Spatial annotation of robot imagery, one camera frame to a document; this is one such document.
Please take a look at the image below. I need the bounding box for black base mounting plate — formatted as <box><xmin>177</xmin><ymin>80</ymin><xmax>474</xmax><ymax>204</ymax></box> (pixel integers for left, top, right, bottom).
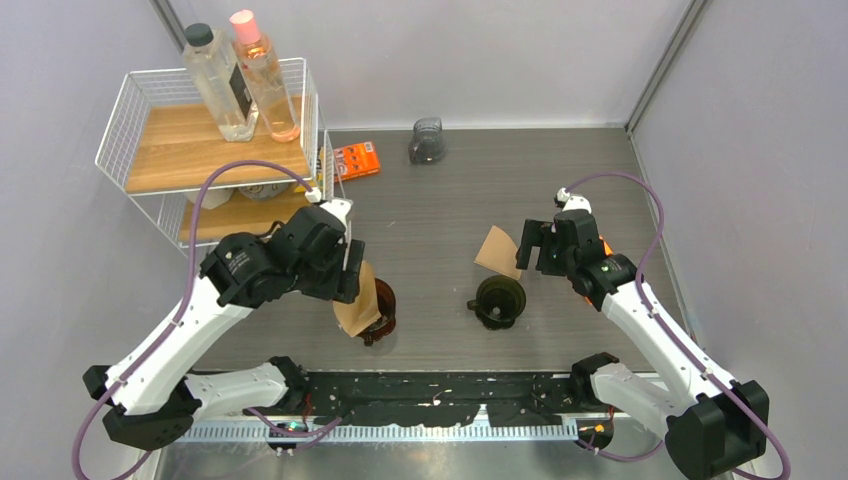
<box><xmin>258</xmin><ymin>371</ymin><xmax>609</xmax><ymax>428</ymax></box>

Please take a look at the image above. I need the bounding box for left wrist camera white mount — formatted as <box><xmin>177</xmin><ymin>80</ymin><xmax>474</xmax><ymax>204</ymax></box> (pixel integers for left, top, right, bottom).
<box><xmin>304</xmin><ymin>188</ymin><xmax>353</xmax><ymax>229</ymax></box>

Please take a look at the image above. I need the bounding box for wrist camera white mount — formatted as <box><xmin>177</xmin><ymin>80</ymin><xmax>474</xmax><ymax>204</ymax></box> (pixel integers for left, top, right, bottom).
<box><xmin>304</xmin><ymin>188</ymin><xmax>353</xmax><ymax>229</ymax></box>
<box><xmin>554</xmin><ymin>187</ymin><xmax>592</xmax><ymax>214</ymax></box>

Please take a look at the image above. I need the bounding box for brown plastic coffee dripper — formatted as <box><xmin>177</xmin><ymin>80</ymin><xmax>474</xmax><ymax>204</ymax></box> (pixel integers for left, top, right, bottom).
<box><xmin>358</xmin><ymin>278</ymin><xmax>397</xmax><ymax>347</ymax></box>

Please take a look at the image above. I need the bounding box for brown paper coffee filter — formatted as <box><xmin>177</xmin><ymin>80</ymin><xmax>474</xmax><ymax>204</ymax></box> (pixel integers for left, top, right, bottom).
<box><xmin>474</xmin><ymin>226</ymin><xmax>521</xmax><ymax>280</ymax></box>
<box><xmin>333</xmin><ymin>261</ymin><xmax>381</xmax><ymax>338</ymax></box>

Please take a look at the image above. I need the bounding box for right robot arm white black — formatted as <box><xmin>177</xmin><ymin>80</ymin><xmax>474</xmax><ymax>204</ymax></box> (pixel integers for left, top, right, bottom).
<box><xmin>516</xmin><ymin>209</ymin><xmax>770</xmax><ymax>479</ymax></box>

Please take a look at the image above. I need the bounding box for pink bottle pink cap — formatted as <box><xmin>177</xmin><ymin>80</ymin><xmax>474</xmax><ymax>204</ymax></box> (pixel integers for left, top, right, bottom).
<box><xmin>229</xmin><ymin>9</ymin><xmax>300</xmax><ymax>143</ymax></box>

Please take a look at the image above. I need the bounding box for round tin on shelf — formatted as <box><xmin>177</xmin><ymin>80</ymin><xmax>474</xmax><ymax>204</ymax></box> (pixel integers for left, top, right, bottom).
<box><xmin>238</xmin><ymin>183</ymin><xmax>290</xmax><ymax>202</ymax></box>

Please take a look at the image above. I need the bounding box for clear bottle black cap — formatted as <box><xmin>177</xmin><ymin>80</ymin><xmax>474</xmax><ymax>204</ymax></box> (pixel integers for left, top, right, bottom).
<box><xmin>182</xmin><ymin>23</ymin><xmax>258</xmax><ymax>142</ymax></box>

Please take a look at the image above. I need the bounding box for dark green coffee dripper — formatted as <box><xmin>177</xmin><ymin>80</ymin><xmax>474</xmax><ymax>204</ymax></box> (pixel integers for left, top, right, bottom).
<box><xmin>466</xmin><ymin>275</ymin><xmax>527</xmax><ymax>330</ymax></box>

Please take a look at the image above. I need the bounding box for grey plastic measuring cup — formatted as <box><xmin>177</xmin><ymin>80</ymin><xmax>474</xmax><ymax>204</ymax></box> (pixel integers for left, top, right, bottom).
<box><xmin>408</xmin><ymin>117</ymin><xmax>447</xmax><ymax>164</ymax></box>

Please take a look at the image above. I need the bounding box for orange Scrub Daddy sponge package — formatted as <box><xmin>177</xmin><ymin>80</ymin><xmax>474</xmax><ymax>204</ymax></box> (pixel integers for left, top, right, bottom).
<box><xmin>580</xmin><ymin>238</ymin><xmax>614</xmax><ymax>311</ymax></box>

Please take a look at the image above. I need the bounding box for white wire shelf rack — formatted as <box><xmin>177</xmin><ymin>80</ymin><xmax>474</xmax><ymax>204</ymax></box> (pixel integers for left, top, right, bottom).
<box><xmin>95</xmin><ymin>58</ymin><xmax>336</xmax><ymax>252</ymax></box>

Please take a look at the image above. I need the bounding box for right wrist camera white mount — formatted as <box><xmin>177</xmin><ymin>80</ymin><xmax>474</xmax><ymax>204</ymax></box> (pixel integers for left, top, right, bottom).
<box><xmin>554</xmin><ymin>187</ymin><xmax>592</xmax><ymax>214</ymax></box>

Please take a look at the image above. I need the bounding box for white jug on shelf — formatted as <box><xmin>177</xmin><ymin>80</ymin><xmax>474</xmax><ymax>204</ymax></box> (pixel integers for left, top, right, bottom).
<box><xmin>184</xmin><ymin>188</ymin><xmax>235</xmax><ymax>210</ymax></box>

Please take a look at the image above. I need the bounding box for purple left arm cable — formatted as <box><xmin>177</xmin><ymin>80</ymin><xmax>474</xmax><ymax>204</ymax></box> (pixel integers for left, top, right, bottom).
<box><xmin>71</xmin><ymin>159</ymin><xmax>349</xmax><ymax>480</ymax></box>

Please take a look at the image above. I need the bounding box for small orange box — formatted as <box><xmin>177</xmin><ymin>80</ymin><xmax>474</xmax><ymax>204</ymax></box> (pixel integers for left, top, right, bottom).
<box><xmin>333</xmin><ymin>141</ymin><xmax>381</xmax><ymax>181</ymax></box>

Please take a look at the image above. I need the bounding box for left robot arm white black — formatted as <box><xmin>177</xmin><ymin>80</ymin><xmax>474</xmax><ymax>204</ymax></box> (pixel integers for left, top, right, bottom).
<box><xmin>83</xmin><ymin>199</ymin><xmax>364</xmax><ymax>451</ymax></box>

